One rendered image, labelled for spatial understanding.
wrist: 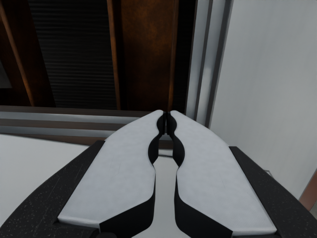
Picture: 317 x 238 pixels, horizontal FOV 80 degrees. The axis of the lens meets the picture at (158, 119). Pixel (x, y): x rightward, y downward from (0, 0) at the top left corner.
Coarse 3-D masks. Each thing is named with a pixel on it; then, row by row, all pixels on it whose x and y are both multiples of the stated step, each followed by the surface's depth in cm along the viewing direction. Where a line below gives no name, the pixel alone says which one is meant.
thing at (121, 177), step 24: (144, 120) 10; (120, 144) 9; (144, 144) 9; (96, 168) 7; (120, 168) 7; (144, 168) 7; (96, 192) 6; (120, 192) 6; (144, 192) 6; (72, 216) 6; (96, 216) 6; (120, 216) 6; (144, 216) 6
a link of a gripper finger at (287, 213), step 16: (240, 160) 8; (256, 176) 7; (256, 192) 6; (272, 192) 6; (288, 192) 6; (272, 208) 6; (288, 208) 6; (304, 208) 6; (288, 224) 5; (304, 224) 5
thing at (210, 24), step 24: (216, 0) 11; (216, 24) 11; (192, 48) 13; (216, 48) 12; (192, 72) 14; (216, 72) 12; (192, 96) 15; (0, 120) 17; (24, 120) 17; (48, 120) 17; (72, 120) 17; (96, 120) 16; (120, 120) 16; (168, 144) 15
